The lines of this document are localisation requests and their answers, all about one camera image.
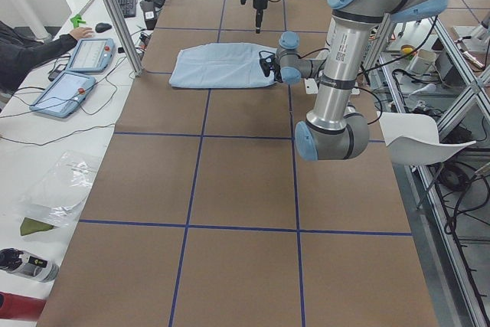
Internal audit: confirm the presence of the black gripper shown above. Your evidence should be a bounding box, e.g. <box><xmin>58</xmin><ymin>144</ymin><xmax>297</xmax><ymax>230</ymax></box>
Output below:
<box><xmin>259</xmin><ymin>50</ymin><xmax>283</xmax><ymax>82</ymax></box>
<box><xmin>240</xmin><ymin>0</ymin><xmax>268</xmax><ymax>33</ymax></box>

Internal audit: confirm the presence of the light blue button shirt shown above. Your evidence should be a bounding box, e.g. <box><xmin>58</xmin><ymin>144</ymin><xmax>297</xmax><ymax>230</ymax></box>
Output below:
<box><xmin>169</xmin><ymin>42</ymin><xmax>276</xmax><ymax>89</ymax></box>

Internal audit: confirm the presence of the person's black sleeved forearm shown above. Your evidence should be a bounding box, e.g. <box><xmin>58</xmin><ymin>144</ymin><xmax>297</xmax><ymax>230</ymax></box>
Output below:
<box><xmin>1</xmin><ymin>22</ymin><xmax>77</xmax><ymax>93</ymax></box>

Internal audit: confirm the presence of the person's hand on desk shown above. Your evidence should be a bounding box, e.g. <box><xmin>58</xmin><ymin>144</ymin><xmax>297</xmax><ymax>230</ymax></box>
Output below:
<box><xmin>69</xmin><ymin>27</ymin><xmax>94</xmax><ymax>40</ymax></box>

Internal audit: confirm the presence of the black computer mouse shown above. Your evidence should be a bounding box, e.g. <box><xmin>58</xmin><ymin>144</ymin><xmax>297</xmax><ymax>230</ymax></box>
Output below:
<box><xmin>95</xmin><ymin>22</ymin><xmax>112</xmax><ymax>33</ymax></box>

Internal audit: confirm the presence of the white plastic chair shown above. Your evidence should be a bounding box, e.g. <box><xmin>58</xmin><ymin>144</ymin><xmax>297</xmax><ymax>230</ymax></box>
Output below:
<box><xmin>377</xmin><ymin>112</ymin><xmax>476</xmax><ymax>166</ymax></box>

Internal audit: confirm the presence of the upper blue teach pendant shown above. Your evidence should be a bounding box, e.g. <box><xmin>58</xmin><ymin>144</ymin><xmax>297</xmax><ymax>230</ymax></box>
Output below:
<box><xmin>66</xmin><ymin>38</ymin><xmax>115</xmax><ymax>73</ymax></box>

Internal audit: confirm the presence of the blue teach pendant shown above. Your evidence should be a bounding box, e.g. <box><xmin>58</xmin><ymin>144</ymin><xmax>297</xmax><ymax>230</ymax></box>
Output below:
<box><xmin>66</xmin><ymin>38</ymin><xmax>115</xmax><ymax>73</ymax></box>
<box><xmin>29</xmin><ymin>71</ymin><xmax>96</xmax><ymax>118</ymax></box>

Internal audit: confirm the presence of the lower blue teach pendant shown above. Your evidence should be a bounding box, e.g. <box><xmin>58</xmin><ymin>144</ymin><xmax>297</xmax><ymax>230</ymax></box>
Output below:
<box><xmin>29</xmin><ymin>71</ymin><xmax>96</xmax><ymax>118</ymax></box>

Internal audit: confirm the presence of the clear plastic bag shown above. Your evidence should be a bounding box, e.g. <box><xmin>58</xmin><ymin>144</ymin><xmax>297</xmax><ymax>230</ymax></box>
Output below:
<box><xmin>19</xmin><ymin>151</ymin><xmax>102</xmax><ymax>227</ymax></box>

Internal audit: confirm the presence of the olive green cloth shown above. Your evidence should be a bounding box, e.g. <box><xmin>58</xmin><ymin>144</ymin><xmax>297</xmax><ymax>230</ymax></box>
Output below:
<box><xmin>19</xmin><ymin>217</ymin><xmax>54</xmax><ymax>237</ymax></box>

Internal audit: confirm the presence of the black white bottle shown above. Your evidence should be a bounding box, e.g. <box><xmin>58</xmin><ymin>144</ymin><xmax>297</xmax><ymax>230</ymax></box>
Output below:
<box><xmin>1</xmin><ymin>248</ymin><xmax>59</xmax><ymax>283</ymax></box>

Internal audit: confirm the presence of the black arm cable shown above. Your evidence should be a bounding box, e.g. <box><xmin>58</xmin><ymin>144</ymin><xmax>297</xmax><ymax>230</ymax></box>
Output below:
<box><xmin>258</xmin><ymin>16</ymin><xmax>439</xmax><ymax>126</ymax></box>

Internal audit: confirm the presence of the grey aluminium frame post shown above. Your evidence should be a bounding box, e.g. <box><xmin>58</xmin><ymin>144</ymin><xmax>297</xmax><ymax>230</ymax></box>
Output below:
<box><xmin>103</xmin><ymin>0</ymin><xmax>143</xmax><ymax>77</ymax></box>

